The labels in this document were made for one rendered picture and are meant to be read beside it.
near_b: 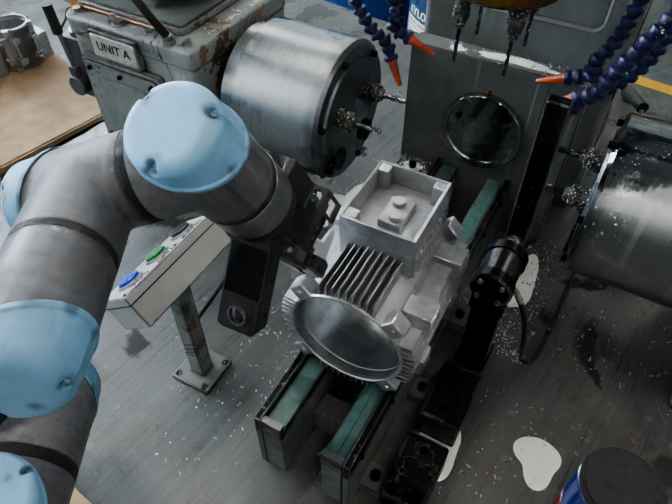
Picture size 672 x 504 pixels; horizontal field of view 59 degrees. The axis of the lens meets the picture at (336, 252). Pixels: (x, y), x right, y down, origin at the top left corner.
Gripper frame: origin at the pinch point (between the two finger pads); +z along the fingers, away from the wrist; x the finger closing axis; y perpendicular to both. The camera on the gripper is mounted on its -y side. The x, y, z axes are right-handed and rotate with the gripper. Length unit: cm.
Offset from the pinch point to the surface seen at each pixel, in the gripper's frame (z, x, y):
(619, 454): -17.3, -35.2, -4.9
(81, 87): 20, 67, 17
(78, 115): 129, 178, 35
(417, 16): 143, 61, 129
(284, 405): 10.4, -1.0, -16.8
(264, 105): 14.0, 25.1, 23.6
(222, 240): 3.9, 15.0, -0.3
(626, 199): 12.5, -31.0, 26.4
